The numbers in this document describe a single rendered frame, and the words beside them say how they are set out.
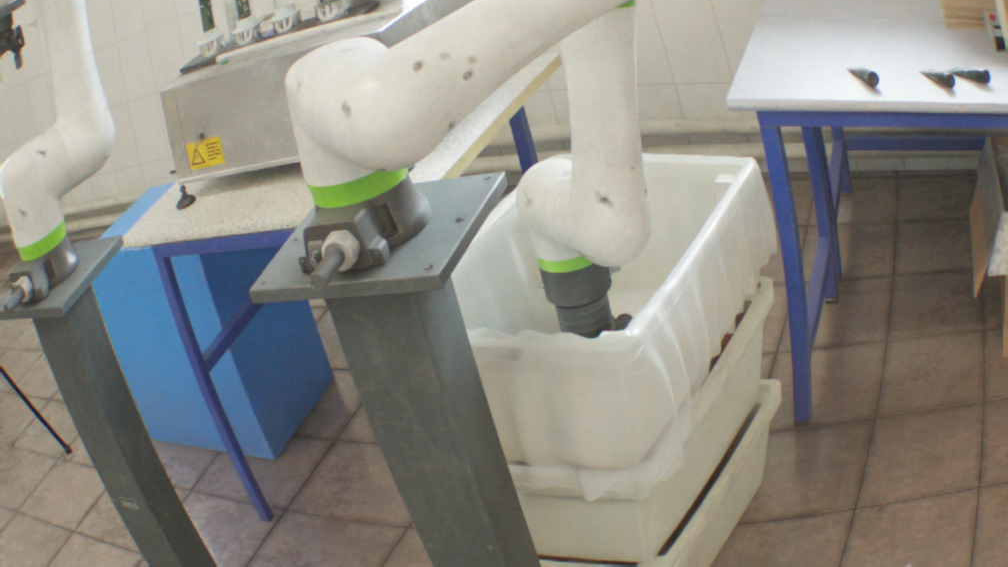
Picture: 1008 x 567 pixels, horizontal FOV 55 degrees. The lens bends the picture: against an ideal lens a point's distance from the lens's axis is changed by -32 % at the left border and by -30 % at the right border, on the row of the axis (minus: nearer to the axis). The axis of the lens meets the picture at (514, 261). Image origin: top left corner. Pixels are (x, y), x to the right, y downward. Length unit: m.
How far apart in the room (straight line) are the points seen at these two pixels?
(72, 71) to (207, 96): 0.61
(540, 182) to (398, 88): 0.52
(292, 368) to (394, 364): 1.54
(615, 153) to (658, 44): 2.15
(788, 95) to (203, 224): 1.14
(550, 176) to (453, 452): 0.40
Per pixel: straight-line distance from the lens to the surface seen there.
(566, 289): 1.85
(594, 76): 1.64
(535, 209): 1.79
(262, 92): 2.33
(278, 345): 3.06
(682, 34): 3.76
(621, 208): 1.68
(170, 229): 2.44
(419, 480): 1.69
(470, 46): 1.34
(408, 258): 1.47
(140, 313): 3.02
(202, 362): 2.58
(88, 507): 3.13
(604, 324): 1.89
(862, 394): 2.69
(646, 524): 1.91
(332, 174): 1.49
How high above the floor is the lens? 1.50
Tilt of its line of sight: 24 degrees down
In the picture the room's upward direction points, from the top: 14 degrees counter-clockwise
